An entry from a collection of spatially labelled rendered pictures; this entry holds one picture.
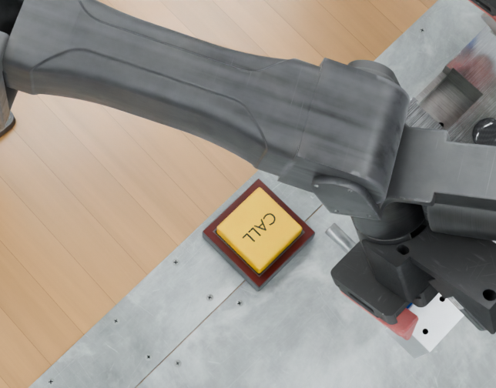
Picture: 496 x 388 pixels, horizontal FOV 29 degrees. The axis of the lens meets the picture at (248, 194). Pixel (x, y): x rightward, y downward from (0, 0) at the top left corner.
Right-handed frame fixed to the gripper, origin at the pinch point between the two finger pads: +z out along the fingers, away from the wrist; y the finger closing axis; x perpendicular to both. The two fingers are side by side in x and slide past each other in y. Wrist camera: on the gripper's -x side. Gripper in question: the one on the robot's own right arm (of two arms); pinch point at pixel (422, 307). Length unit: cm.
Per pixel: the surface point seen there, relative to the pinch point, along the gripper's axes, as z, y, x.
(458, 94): 2.3, 21.0, 14.0
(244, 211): 1.5, -1.9, 21.4
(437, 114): 2.3, 17.9, 14.1
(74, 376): 4.7, -24.2, 23.7
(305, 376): 11.9, -8.6, 9.8
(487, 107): 1.3, 20.7, 10.0
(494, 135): 2.9, 19.1, 8.2
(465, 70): -0.5, 22.0, 13.6
